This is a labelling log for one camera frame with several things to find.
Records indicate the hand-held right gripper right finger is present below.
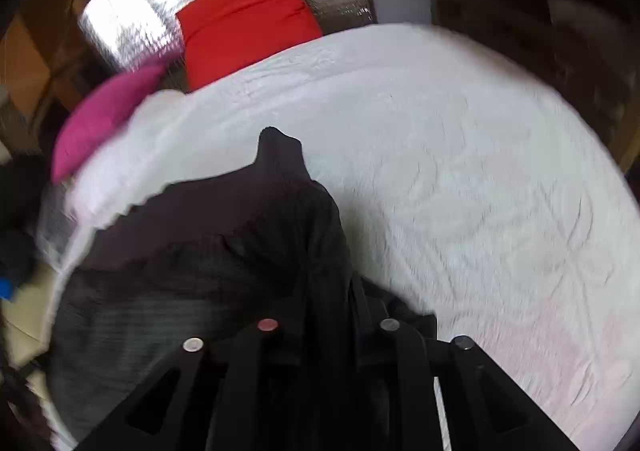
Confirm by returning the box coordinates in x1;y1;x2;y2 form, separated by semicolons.
357;317;581;451

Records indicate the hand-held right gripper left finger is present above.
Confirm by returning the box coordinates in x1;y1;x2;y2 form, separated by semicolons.
75;318;306;451

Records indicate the black jacket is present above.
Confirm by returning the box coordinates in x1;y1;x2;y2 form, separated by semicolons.
47;127;438;451

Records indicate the pile of dark clothes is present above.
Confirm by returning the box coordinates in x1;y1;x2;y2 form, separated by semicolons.
0;156;56;282

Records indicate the white bed cover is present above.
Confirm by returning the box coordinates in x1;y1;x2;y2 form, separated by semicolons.
35;23;640;451

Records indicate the pink pillow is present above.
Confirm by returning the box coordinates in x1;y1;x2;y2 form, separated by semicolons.
51;63;168;184

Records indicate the red pillow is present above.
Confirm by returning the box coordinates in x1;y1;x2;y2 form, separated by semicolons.
176;0;323;92

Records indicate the silver foil headboard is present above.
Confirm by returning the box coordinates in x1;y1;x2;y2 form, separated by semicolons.
77;0;373;76

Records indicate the brown wooden cabinet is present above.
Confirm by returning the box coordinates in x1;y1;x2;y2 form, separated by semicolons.
0;11;66;132

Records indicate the dark brick wall panel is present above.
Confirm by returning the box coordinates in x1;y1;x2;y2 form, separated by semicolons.
365;0;640;172

